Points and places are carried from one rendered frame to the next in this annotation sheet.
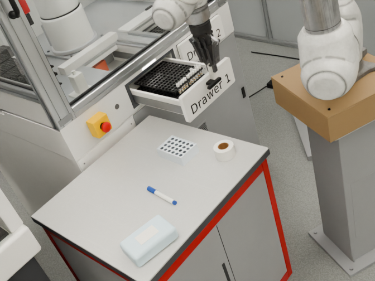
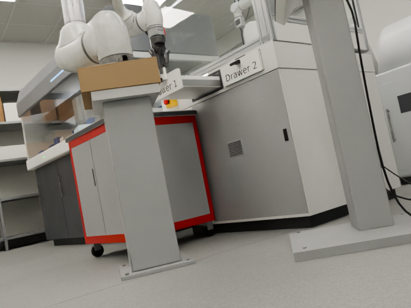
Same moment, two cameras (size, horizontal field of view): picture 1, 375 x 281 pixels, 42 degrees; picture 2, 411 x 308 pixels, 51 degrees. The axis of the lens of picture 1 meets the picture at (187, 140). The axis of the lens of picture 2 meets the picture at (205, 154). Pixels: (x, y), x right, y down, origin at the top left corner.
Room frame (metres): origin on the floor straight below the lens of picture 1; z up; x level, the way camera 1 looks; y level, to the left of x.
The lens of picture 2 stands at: (1.66, -2.43, 0.30)
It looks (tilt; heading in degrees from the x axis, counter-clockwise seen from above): 4 degrees up; 88
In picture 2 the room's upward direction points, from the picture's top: 11 degrees counter-clockwise
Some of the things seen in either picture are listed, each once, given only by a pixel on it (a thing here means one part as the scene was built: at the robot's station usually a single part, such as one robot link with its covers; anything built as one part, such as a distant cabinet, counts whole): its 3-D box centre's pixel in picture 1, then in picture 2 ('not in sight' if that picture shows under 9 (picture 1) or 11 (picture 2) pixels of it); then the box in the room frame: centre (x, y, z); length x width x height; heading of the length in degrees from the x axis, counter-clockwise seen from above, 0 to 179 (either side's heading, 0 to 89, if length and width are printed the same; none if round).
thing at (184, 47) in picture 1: (202, 40); (241, 68); (2.00, -0.20, 0.87); 0.29 x 0.02 x 0.11; 129
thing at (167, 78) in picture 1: (169, 82); not in sight; (1.73, -0.01, 0.87); 0.22 x 0.18 x 0.06; 39
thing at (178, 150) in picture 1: (177, 150); not in sight; (1.40, 0.04, 0.78); 0.12 x 0.08 x 0.04; 37
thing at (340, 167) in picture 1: (349, 176); (139, 179); (1.41, -0.57, 0.38); 0.30 x 0.30 x 0.76; 13
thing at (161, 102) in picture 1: (168, 82); (194, 88); (1.74, 0.00, 0.86); 0.40 x 0.26 x 0.06; 39
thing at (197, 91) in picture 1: (208, 88); (164, 86); (1.58, -0.14, 0.87); 0.29 x 0.02 x 0.11; 129
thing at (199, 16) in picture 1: (196, 13); (156, 33); (1.59, -0.17, 1.16); 0.09 x 0.09 x 0.06
